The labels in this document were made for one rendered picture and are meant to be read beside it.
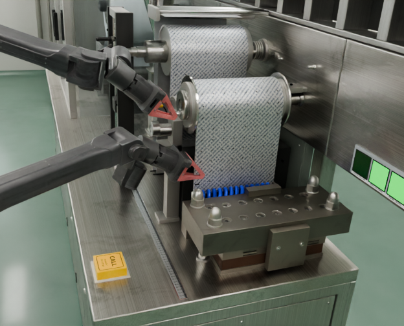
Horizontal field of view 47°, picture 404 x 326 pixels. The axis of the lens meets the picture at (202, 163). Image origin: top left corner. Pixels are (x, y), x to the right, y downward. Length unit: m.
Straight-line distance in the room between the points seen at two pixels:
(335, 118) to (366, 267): 1.81
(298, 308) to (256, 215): 0.26
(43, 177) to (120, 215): 0.46
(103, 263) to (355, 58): 0.75
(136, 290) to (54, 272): 1.61
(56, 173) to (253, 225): 0.46
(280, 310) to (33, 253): 1.89
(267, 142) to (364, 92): 0.29
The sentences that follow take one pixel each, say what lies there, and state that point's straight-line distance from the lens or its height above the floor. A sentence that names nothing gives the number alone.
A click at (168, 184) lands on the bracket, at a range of 1.28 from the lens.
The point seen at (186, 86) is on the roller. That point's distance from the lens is 1.17.
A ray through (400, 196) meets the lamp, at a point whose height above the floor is 1.17.
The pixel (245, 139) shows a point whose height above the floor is 1.17.
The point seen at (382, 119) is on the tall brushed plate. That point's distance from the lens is 1.06.
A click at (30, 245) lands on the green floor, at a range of 2.92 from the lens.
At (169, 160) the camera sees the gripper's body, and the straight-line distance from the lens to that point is 1.13.
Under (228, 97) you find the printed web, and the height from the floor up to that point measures 1.28.
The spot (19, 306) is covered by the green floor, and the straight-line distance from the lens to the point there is 2.51.
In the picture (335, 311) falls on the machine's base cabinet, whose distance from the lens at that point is 1.31.
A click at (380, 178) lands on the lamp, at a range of 1.07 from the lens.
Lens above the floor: 1.60
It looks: 24 degrees down
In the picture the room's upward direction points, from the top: 3 degrees clockwise
